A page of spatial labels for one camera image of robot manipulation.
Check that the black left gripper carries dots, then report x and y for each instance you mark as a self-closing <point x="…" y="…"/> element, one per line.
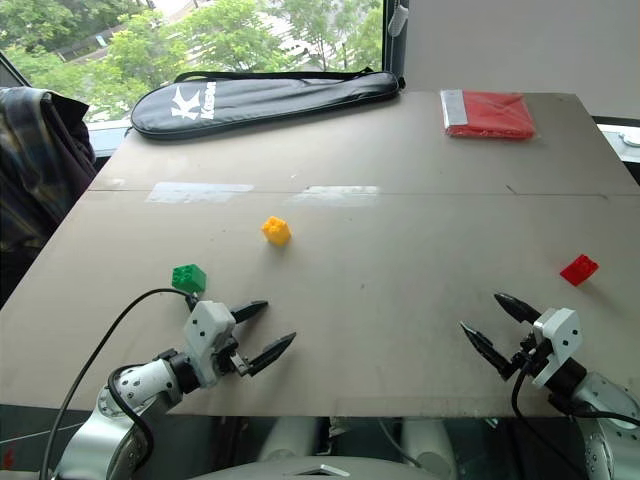
<point x="231" y="356"/>

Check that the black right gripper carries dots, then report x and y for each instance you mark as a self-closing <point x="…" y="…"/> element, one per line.
<point x="529" y="352"/>

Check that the silver robot body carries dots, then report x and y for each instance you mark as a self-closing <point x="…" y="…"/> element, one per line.
<point x="325" y="450"/>

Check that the white round object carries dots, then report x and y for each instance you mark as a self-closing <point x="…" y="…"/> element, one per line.
<point x="629" y="140"/>

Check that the red toy block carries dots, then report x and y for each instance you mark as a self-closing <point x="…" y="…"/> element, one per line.
<point x="579" y="270"/>

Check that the green toy block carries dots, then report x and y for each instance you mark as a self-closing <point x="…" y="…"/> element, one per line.
<point x="189" y="278"/>

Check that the plaid jacket on chair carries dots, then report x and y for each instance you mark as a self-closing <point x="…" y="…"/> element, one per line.
<point x="37" y="165"/>

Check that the black racket bag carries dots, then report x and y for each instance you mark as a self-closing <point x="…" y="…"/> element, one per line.
<point x="260" y="102"/>

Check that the yellow toy block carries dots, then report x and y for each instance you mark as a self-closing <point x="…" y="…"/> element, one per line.
<point x="276" y="230"/>

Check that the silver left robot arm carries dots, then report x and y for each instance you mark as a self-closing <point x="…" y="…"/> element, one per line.
<point x="145" y="385"/>

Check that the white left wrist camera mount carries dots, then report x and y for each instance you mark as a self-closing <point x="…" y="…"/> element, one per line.
<point x="207" y="330"/>

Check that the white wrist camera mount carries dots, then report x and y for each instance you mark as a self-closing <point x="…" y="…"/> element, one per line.
<point x="559" y="345"/>
<point x="207" y="330"/>

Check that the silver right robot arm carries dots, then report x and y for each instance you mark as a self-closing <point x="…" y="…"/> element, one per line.
<point x="597" y="415"/>

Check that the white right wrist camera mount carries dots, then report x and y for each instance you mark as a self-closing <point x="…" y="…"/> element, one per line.
<point x="559" y="345"/>

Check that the red packaged cloth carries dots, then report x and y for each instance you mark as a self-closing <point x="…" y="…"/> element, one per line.
<point x="487" y="114"/>

